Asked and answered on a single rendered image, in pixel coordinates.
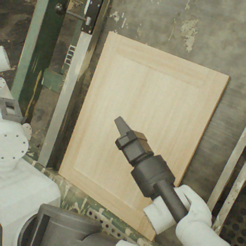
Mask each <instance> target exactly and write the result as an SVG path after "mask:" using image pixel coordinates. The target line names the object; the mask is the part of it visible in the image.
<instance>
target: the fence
mask: <svg viewBox="0 0 246 246"><path fill-rule="evenodd" d="M111 1H112V0H104V1H103V4H102V7H101V9H100V12H99V15H98V19H97V22H96V25H95V28H94V30H93V34H92V35H89V34H87V33H84V32H81V36H80V39H79V41H78V44H77V47H76V50H75V53H74V56H73V58H72V61H71V64H70V67H69V70H68V73H67V77H66V80H65V83H64V86H63V89H62V91H61V94H60V97H59V100H58V102H57V106H56V108H55V111H54V114H53V117H52V120H51V124H50V127H49V130H48V133H47V135H46V139H45V141H44V144H43V147H42V150H41V152H40V156H39V158H38V161H37V162H38V163H40V164H41V165H43V166H44V167H50V166H53V164H54V161H55V159H56V156H57V153H58V150H59V148H60V145H61V142H62V140H63V137H64V134H65V131H66V128H67V126H68V123H69V119H70V117H71V113H72V110H73V108H74V105H75V103H76V100H77V97H78V95H79V92H80V89H81V86H82V84H83V81H84V76H85V74H86V71H87V68H88V66H89V63H90V60H91V58H92V55H93V52H94V49H95V47H96V44H97V41H98V38H99V34H100V31H101V29H102V26H103V23H104V20H105V17H106V15H107V12H108V10H109V7H110V4H111Z"/></svg>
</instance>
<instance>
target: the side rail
mask: <svg viewBox="0 0 246 246"><path fill-rule="evenodd" d="M69 2H70V0H37V4H36V7H35V11H34V13H33V17H32V20H31V24H30V27H29V30H28V33H27V36H26V40H25V43H24V48H23V52H22V54H21V58H20V61H19V65H18V68H17V70H16V74H15V78H14V81H13V84H12V87H11V90H10V94H11V95H12V97H13V99H14V100H17V101H18V103H19V107H20V110H21V114H22V116H23V117H25V118H28V119H29V122H30V124H31V119H32V117H33V113H34V111H35V107H36V104H37V102H38V99H39V96H40V93H41V89H42V85H41V80H42V76H43V73H44V70H45V68H48V67H49V64H50V62H51V58H52V55H53V52H54V49H55V46H56V44H57V40H58V37H59V34H60V31H61V29H62V23H63V20H64V17H65V14H66V13H65V14H64V15H58V14H57V13H56V12H55V6H56V5H57V4H59V3H62V4H63V5H65V7H66V10H67V9H68V5H69Z"/></svg>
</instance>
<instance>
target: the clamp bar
mask: <svg viewBox="0 0 246 246"><path fill-rule="evenodd" d="M245 184H246V127H245V129H244V131H243V133H242V135H241V136H240V138H239V140H238V142H237V144H236V146H235V148H234V150H233V152H232V154H231V156H230V158H229V160H228V162H227V164H226V166H225V168H224V170H223V172H222V174H221V176H220V178H219V180H218V182H217V184H216V186H215V188H214V190H213V191H212V194H211V196H210V198H209V200H208V202H207V204H206V205H207V206H208V208H209V210H210V212H211V214H212V218H211V222H212V225H211V229H212V230H213V231H214V232H215V233H216V234H217V235H218V236H219V234H220V232H221V230H222V228H223V226H224V224H225V222H226V220H227V218H228V217H229V215H230V213H231V211H232V209H233V207H234V205H235V203H236V201H237V200H238V198H239V196H240V194H241V192H242V190H243V188H244V186H245Z"/></svg>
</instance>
